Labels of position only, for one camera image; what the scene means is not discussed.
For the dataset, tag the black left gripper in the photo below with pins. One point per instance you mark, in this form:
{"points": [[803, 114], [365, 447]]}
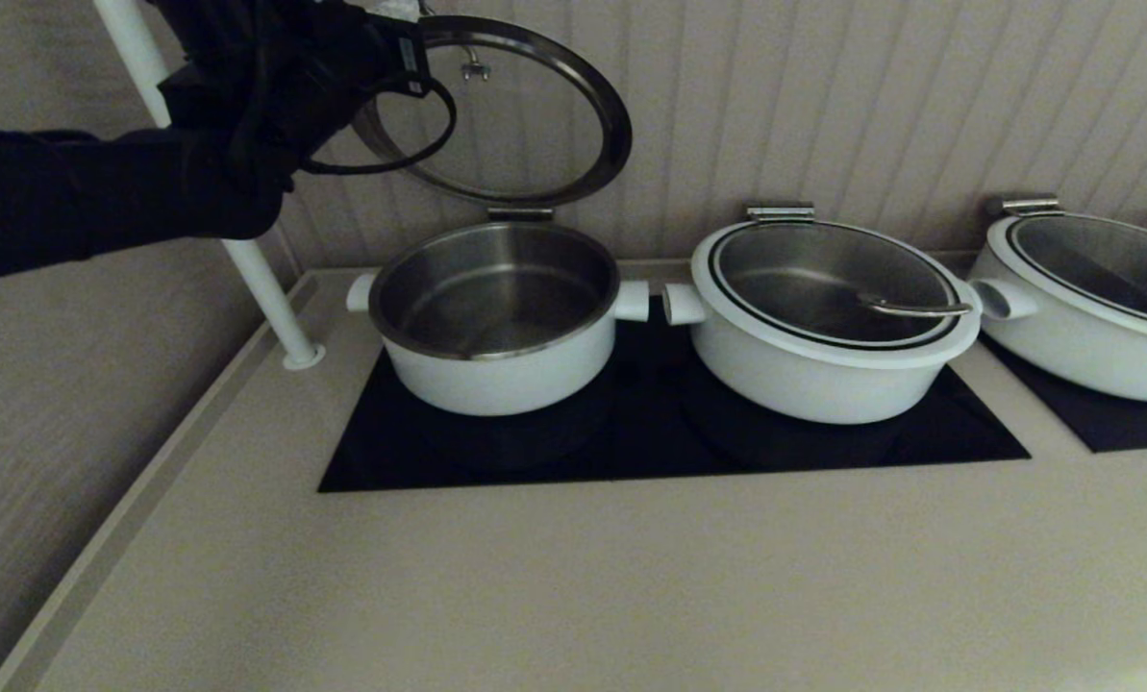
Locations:
{"points": [[352, 62]]}

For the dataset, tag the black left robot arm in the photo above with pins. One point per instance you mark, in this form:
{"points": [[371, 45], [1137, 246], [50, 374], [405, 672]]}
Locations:
{"points": [[102, 192]]}

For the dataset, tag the white round pot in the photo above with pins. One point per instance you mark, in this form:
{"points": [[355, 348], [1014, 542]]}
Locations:
{"points": [[1083, 358], [506, 384], [794, 389]]}

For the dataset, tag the white support pole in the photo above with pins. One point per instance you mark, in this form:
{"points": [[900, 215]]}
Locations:
{"points": [[265, 288]]}

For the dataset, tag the wide black glass cooktop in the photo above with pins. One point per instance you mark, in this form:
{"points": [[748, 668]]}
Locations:
{"points": [[631, 452]]}

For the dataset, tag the small black glass cooktop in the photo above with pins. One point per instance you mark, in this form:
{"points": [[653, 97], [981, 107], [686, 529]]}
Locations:
{"points": [[1111, 430]]}

